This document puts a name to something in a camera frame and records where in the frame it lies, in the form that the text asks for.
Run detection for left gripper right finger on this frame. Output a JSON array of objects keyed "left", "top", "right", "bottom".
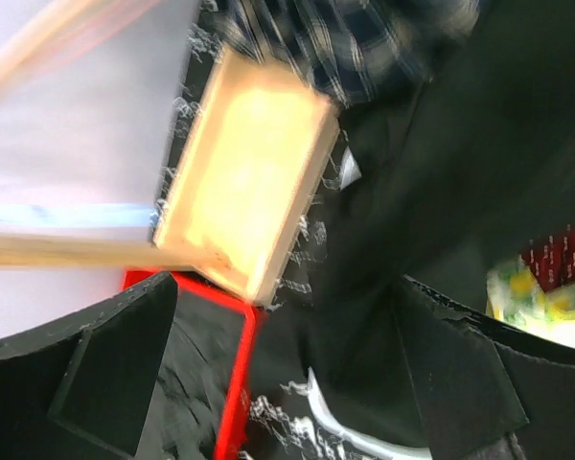
[{"left": 395, "top": 280, "right": 575, "bottom": 459}]

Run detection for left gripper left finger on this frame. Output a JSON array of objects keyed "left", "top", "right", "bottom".
[{"left": 0, "top": 272, "right": 178, "bottom": 460}]

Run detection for dark grey garment in bin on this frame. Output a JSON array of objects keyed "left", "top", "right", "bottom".
[{"left": 135, "top": 290, "right": 243, "bottom": 460}]

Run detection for lemon print skirt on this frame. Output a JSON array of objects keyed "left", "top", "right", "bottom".
[{"left": 487, "top": 259, "right": 575, "bottom": 349}]

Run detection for plaid skirt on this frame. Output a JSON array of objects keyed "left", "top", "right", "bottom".
[{"left": 218, "top": 0, "right": 482, "bottom": 106}]

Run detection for red plastic bin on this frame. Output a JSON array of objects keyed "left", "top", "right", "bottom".
[{"left": 122, "top": 267, "right": 269, "bottom": 460}]

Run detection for wooden clothes rack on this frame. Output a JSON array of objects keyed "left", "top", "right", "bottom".
[{"left": 0, "top": 1, "right": 338, "bottom": 304}]

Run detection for red polka dot skirt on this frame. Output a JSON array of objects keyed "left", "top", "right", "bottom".
[{"left": 521, "top": 225, "right": 575, "bottom": 292}]

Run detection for black skirt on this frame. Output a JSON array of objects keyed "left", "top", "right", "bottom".
[{"left": 298, "top": 1, "right": 575, "bottom": 448}]

